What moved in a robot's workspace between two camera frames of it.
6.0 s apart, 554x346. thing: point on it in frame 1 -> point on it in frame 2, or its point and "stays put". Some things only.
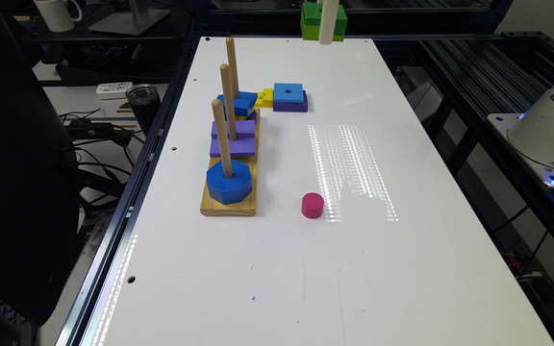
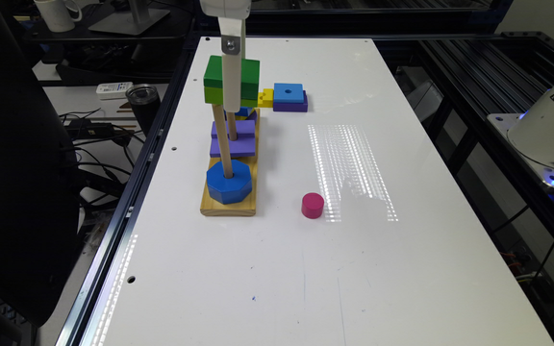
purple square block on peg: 243,146 stays put
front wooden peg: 226,161 stays put
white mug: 57,14 stays put
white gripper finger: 329,16 -> 231,41
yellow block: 264,99 stays put
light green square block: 313,32 -> 214,95
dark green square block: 312,16 -> 249,76
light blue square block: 285,92 stays put
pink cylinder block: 313,206 stays put
